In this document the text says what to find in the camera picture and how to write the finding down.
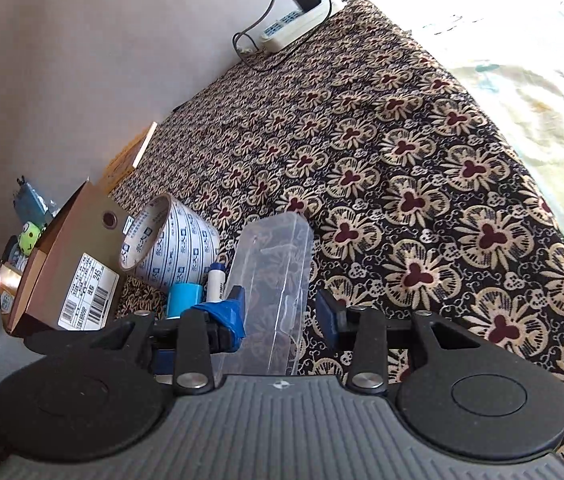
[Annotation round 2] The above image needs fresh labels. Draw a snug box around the brown cardboard box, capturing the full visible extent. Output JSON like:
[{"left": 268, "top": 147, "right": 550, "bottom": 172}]
[{"left": 2, "top": 177, "right": 135, "bottom": 338}]

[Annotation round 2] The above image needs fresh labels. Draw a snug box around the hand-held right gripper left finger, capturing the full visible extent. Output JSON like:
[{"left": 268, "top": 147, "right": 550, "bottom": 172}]
[{"left": 26, "top": 286, "right": 247, "bottom": 396}]

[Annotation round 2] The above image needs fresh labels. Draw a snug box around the black adapter cable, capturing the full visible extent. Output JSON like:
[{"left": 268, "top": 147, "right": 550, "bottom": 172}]
[{"left": 233, "top": 0, "right": 313, "bottom": 74}]

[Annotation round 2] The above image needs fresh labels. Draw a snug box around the small blue cylinder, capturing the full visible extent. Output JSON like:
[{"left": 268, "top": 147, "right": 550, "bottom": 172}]
[{"left": 167, "top": 282, "right": 206, "bottom": 321}]

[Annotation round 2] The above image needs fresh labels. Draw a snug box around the blue pouch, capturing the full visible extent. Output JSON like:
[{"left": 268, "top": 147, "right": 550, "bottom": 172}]
[{"left": 12, "top": 175, "right": 57, "bottom": 226}]

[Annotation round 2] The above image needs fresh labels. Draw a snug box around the clear plastic container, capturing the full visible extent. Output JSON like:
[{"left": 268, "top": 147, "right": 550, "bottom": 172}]
[{"left": 214, "top": 212, "right": 315, "bottom": 378}]

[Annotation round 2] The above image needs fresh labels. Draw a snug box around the white marker with blue cap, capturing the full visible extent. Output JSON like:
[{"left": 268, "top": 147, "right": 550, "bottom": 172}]
[{"left": 204, "top": 261, "right": 230, "bottom": 304}]

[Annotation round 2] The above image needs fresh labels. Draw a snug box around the green frog plush toy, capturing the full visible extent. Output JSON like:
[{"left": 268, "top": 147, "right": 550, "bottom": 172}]
[{"left": 16, "top": 220, "right": 47, "bottom": 254}]

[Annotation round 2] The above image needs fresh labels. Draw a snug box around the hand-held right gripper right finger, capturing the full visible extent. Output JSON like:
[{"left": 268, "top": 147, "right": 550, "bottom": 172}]
[{"left": 318, "top": 290, "right": 487, "bottom": 392}]

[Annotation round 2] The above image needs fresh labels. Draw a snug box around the printed packing tape roll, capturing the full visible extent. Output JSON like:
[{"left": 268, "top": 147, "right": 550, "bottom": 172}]
[{"left": 119, "top": 192, "right": 221, "bottom": 293}]

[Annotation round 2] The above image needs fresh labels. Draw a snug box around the white power strip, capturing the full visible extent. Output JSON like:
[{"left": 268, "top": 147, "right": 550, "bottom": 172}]
[{"left": 259, "top": 0, "right": 347, "bottom": 54}]

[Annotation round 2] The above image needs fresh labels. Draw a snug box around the yellow book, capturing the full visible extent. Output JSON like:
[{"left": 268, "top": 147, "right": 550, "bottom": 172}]
[{"left": 98, "top": 121, "right": 159, "bottom": 196}]

